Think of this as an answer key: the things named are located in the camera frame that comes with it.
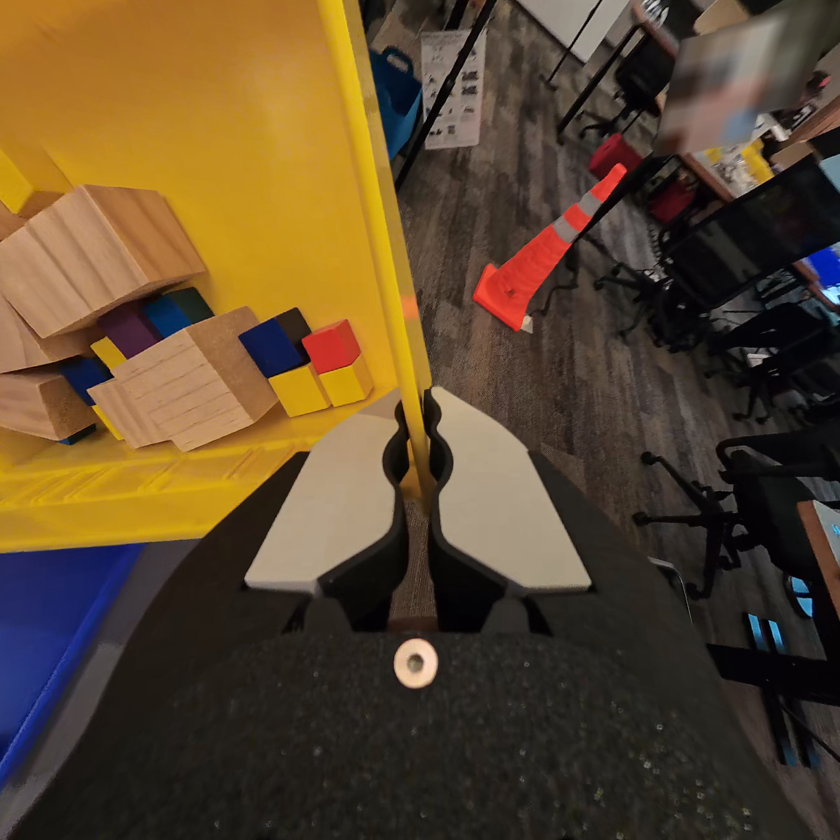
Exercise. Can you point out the black office chair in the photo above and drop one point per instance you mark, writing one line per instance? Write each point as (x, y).
(646, 82)
(754, 243)
(761, 512)

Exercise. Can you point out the red box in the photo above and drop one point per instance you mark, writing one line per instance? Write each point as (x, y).
(613, 156)
(673, 200)

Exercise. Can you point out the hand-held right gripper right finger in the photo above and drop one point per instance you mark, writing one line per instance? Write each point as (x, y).
(505, 512)

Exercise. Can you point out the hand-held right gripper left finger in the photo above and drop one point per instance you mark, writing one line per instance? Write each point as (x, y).
(328, 518)

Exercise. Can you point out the yellow plastic bin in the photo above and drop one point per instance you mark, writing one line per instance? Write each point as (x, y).
(229, 131)

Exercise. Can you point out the blue plastic container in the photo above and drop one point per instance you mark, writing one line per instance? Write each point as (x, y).
(397, 98)

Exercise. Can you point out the blue plastic bin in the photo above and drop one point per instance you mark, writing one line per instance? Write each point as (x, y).
(39, 623)

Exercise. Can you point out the orange traffic cone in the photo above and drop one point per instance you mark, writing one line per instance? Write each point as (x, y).
(544, 256)

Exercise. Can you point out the picture-printed paper sheet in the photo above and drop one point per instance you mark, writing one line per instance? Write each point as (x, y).
(456, 92)

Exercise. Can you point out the pile of wooden coloured cubes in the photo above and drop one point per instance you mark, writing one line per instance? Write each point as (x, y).
(98, 256)

